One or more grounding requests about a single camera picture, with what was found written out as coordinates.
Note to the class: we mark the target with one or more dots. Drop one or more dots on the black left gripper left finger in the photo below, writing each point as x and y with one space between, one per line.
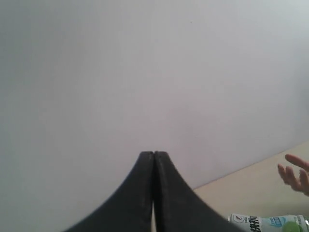
129 209

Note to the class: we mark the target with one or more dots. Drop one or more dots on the person's open bare hand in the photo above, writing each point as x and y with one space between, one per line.
298 183

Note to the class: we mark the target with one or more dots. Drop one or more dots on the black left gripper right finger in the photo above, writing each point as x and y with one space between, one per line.
177 207

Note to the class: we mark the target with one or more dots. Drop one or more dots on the green lime label bottle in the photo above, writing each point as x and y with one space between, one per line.
286 223

